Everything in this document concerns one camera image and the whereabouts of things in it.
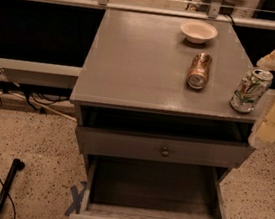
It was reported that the white green soda can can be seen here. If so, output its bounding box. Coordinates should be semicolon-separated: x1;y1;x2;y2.
229;67;273;114

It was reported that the black metal stand leg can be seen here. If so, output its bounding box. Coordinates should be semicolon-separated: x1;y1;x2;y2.
0;158;24;216

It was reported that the white paper bowl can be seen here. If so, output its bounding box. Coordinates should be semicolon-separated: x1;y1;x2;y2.
180;20;217;44

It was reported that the open grey lower drawer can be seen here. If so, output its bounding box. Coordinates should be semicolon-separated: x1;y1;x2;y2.
69;156;226;219

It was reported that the grey wooden drawer cabinet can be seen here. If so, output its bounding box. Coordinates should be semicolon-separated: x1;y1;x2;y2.
54;3;275;219

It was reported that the grey upper drawer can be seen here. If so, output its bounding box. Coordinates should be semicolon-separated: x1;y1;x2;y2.
76;126;254;168

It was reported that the orange soda can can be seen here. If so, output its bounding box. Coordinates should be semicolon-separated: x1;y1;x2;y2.
187;52;213;89

